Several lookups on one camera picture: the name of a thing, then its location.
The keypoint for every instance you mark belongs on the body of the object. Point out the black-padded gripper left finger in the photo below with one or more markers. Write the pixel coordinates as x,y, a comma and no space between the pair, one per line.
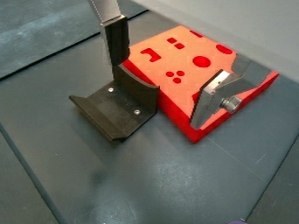
114,28

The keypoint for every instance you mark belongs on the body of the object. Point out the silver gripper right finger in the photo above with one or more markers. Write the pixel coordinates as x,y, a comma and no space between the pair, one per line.
220,92

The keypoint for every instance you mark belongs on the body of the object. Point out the black angled holder bracket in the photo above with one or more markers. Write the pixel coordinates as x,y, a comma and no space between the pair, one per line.
122,106

